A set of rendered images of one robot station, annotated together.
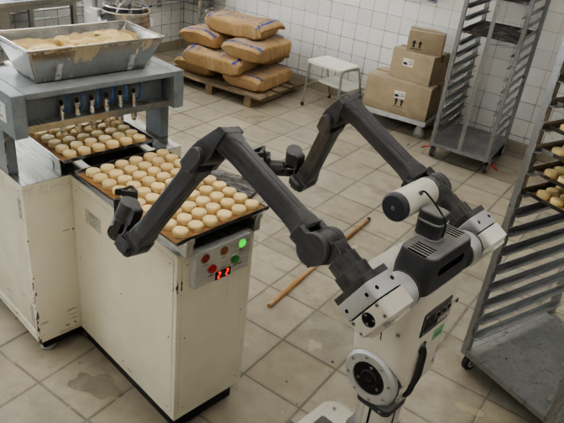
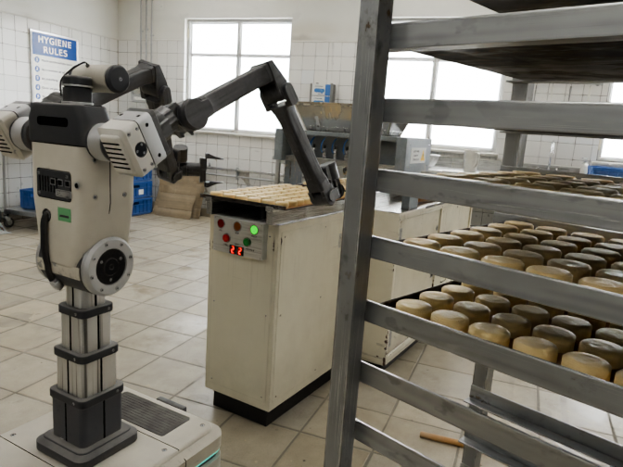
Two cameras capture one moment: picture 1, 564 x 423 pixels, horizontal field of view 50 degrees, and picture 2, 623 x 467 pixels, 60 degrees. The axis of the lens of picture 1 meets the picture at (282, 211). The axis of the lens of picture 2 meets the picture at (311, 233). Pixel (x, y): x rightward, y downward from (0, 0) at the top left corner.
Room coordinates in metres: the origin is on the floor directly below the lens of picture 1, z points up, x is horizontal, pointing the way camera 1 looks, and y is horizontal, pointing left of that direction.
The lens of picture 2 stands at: (1.58, -1.85, 1.21)
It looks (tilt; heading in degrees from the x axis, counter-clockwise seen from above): 11 degrees down; 79
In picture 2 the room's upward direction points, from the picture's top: 4 degrees clockwise
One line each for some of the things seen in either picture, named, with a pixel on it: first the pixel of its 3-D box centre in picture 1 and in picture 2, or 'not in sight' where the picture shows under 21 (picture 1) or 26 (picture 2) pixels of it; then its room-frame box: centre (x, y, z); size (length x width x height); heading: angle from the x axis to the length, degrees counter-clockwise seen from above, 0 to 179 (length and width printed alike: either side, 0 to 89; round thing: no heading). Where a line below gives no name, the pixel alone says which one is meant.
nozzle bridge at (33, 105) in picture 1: (86, 111); (349, 167); (2.29, 0.83, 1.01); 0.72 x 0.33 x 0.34; 138
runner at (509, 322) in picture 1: (521, 317); not in sight; (2.30, -1.17, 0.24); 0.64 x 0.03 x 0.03; 125
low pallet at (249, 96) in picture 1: (233, 80); not in sight; (5.97, 0.64, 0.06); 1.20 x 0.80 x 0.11; 60
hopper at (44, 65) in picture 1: (82, 52); (353, 119); (2.29, 0.83, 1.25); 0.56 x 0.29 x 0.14; 138
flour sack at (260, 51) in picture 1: (258, 46); not in sight; (5.81, 0.41, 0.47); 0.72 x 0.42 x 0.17; 153
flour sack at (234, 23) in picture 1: (242, 24); not in sight; (5.96, 0.59, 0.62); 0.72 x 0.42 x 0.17; 64
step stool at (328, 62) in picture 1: (335, 85); not in sight; (5.66, -0.36, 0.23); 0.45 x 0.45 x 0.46; 50
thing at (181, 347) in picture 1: (158, 284); (287, 295); (1.95, 0.46, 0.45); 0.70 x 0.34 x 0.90; 48
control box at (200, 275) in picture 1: (220, 258); (239, 236); (1.71, 0.19, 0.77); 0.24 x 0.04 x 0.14; 138
